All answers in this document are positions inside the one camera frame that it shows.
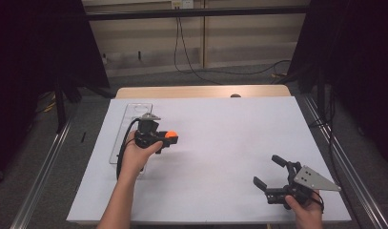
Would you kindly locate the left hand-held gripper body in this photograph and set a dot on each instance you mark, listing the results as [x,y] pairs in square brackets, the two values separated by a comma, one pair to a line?
[147,133]

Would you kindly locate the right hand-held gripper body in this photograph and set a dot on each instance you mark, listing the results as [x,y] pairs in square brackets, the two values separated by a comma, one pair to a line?
[313,182]

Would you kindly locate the orange ping-pong ball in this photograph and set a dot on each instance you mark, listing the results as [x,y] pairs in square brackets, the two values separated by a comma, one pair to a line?
[171,134]

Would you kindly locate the clear plastic storage box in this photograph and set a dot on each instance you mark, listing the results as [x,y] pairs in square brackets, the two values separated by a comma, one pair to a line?
[134,109]

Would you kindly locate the person's left hand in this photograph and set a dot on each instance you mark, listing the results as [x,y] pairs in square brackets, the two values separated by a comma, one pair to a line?
[136,160]

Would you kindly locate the person's right hand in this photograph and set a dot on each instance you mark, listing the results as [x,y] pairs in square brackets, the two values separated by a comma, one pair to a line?
[307,216]

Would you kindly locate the white table cover sheet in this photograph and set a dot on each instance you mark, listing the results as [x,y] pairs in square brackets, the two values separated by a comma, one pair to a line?
[214,178]

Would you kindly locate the small black floor object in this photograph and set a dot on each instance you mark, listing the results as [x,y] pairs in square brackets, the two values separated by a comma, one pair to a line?
[83,137]

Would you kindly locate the black metal stand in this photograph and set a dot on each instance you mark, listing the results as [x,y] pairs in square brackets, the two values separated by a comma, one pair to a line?
[321,95]
[60,108]

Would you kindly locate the small dark round object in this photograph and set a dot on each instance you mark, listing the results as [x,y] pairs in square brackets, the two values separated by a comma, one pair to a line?
[235,95]

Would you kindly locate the black curtain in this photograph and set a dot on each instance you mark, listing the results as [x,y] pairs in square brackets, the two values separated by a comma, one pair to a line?
[29,63]
[357,63]

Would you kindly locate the black metal crossbar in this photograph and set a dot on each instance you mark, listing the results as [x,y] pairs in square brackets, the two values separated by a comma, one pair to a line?
[198,12]

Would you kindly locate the white power outlet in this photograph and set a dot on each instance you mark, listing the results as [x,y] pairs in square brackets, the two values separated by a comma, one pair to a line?
[182,4]

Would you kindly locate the aluminium floor rail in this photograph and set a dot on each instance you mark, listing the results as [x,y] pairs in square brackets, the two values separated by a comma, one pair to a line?
[347,159]
[39,178]

